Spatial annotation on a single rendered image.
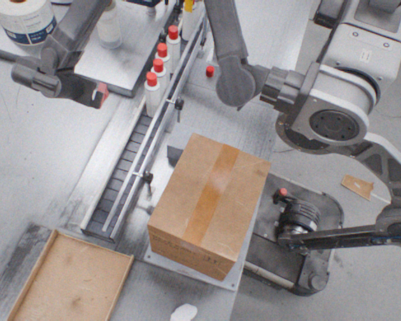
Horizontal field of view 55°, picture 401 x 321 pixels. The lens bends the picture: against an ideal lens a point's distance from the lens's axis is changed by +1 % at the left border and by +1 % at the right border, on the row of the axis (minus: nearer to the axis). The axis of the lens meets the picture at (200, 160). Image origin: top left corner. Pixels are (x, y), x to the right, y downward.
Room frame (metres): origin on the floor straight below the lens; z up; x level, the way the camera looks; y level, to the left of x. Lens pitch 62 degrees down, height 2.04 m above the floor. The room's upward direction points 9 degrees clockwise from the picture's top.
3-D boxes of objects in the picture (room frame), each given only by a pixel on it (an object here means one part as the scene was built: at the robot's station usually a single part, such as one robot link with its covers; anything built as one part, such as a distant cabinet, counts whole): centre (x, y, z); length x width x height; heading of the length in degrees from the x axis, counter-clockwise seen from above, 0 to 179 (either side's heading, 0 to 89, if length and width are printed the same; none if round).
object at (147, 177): (0.49, 0.18, 0.91); 0.07 x 0.03 x 0.16; 80
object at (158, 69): (0.84, 0.19, 0.98); 0.05 x 0.05 x 0.20
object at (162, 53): (0.91, 0.19, 0.98); 0.05 x 0.05 x 0.20
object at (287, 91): (0.50, -0.14, 1.45); 0.09 x 0.08 x 0.12; 164
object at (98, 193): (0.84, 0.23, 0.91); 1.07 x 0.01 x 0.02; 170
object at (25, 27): (1.10, 0.75, 0.95); 0.20 x 0.20 x 0.14
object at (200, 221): (0.40, -0.04, 0.99); 0.30 x 0.24 x 0.27; 166
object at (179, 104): (0.79, 0.13, 0.91); 0.07 x 0.03 x 0.16; 80
